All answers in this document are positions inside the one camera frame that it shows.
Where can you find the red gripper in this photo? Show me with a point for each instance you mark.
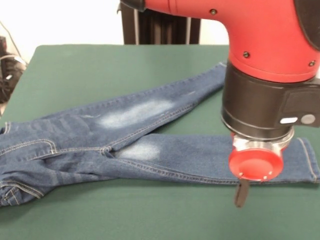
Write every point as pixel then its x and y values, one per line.
pixel 255 163

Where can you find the blue denim jeans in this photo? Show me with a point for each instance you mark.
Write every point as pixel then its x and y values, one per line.
pixel 100 150

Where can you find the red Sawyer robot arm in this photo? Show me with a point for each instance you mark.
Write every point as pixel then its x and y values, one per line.
pixel 262 62

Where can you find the dark green table cloth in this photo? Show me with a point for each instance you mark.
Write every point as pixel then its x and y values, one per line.
pixel 125 217

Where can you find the black equipment pile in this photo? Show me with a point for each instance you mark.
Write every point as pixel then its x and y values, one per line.
pixel 10 75

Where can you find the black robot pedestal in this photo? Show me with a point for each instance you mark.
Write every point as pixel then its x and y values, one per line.
pixel 160 30

